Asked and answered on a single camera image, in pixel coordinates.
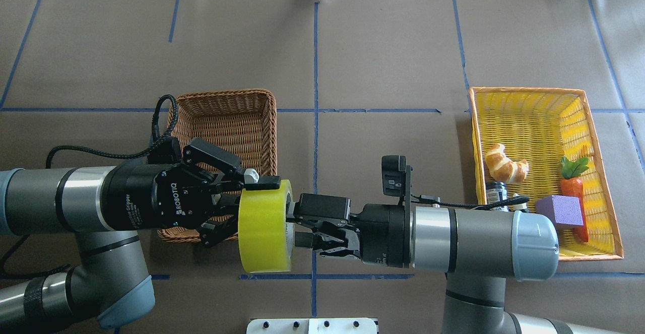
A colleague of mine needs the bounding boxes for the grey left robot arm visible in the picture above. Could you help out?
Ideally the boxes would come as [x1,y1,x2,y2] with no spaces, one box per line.
[8,231,284,333]

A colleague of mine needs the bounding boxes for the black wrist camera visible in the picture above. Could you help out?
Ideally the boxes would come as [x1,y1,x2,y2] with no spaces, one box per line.
[381,155,410,206]
[147,137,242,176]

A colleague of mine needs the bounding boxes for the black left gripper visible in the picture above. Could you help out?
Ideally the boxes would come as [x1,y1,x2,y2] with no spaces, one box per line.
[103,163,281,248]

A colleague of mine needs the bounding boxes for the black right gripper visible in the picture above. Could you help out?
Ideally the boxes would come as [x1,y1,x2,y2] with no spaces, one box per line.
[287,192,412,268]

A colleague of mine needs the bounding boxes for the yellow woven plastic basket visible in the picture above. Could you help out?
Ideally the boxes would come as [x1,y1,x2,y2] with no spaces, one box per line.
[469,88,624,262]

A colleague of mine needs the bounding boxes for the toy croissant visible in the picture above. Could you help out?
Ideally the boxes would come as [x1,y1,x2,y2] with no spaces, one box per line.
[484,143,530,184]

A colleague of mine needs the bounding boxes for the yellow transparent tape roll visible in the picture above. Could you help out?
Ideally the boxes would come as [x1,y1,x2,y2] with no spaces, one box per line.
[238,179,294,274]

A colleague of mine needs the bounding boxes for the brown wicker basket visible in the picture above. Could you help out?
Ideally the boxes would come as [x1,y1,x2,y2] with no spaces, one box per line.
[156,89,278,244]

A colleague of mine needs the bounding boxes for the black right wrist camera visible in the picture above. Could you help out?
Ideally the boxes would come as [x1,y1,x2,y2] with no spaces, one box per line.
[381,155,410,206]

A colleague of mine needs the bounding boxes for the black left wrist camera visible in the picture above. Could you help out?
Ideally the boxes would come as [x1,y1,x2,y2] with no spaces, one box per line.
[147,137,242,176]

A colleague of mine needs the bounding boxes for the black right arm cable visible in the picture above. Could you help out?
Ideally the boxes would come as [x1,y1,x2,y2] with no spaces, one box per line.
[411,194,530,211]

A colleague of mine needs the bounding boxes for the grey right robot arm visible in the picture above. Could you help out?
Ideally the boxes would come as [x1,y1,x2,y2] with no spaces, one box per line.
[285,193,603,333]

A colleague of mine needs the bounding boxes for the toy carrot with green leaves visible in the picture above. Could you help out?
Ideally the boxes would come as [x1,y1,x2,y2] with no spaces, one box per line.
[560,156,590,243]

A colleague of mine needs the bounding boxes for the toy panda figure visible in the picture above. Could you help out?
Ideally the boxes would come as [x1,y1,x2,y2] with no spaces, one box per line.
[509,192,530,213]

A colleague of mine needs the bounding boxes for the purple foam cube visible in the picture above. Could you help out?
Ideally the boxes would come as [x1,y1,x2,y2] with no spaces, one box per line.
[535,195,584,229]

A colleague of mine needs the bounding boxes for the small dark labelled jar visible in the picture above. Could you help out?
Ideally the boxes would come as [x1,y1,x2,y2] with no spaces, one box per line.
[486,181,508,204]

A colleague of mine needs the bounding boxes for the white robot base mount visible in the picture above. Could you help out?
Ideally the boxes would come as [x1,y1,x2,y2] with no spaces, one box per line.
[246,317,379,333]

